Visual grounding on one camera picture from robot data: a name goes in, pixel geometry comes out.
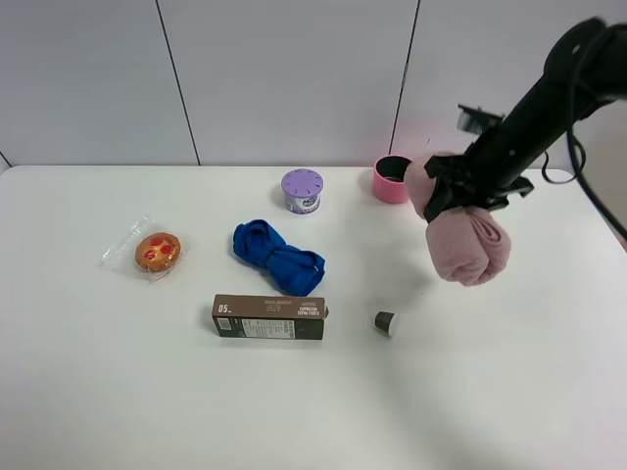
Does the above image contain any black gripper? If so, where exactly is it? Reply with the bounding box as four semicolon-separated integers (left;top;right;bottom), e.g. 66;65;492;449
423;127;534;223

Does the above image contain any pink plush towel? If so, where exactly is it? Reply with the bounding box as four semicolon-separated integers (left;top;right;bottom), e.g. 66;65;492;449
404;150;513;287

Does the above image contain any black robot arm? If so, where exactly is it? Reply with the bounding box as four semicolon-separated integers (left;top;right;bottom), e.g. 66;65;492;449
424;18;626;221

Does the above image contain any pink toy saucepan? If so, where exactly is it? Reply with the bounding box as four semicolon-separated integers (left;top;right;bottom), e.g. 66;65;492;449
371;155;412;205

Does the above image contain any purple air freshener can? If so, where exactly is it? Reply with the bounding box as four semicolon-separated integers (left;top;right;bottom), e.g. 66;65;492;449
280;168;323;214

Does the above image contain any dark coffee capsule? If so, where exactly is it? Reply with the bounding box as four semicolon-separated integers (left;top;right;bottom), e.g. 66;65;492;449
374;311;400;338

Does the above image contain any blue rolled cloth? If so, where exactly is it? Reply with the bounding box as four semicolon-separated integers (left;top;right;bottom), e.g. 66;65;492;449
233;219;325;297

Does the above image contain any brown espresso capsule box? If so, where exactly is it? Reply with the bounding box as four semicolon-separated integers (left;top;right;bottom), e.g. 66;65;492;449
212;294;328;341

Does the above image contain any wrapped fruit tart pastry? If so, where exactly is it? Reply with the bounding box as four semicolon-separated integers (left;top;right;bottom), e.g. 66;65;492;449
98;217;192;282

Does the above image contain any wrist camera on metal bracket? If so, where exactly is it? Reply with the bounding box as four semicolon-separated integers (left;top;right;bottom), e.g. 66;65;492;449
457;104;505;135

